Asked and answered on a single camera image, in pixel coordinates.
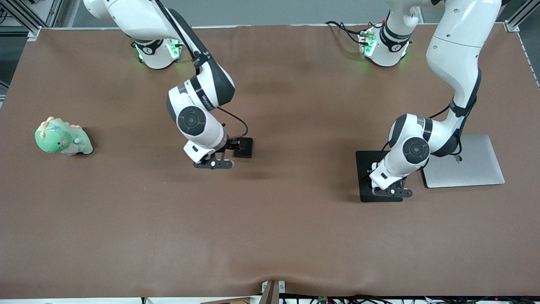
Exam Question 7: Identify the black phone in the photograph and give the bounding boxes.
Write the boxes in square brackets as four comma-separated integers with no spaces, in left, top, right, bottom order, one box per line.
[233,137,254,159]

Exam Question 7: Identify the black mouse pad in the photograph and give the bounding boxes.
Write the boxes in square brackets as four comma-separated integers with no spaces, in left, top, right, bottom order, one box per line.
[355,150,403,203]

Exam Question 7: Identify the silver laptop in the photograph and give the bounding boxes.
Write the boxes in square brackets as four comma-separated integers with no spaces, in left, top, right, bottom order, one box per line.
[422,134,505,189]

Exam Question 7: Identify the brown table cover mat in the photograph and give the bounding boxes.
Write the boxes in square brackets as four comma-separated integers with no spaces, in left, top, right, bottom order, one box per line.
[0,23,540,299]

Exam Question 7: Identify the green dinosaur plush toy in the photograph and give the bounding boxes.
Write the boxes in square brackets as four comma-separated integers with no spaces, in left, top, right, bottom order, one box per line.
[35,117,94,156]

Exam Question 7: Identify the black left arm base cable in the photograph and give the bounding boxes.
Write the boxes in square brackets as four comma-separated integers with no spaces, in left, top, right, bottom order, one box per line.
[325,20,367,45]

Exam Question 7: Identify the camera mount post with bracket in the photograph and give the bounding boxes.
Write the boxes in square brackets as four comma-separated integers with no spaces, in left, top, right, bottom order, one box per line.
[259,280,286,304]

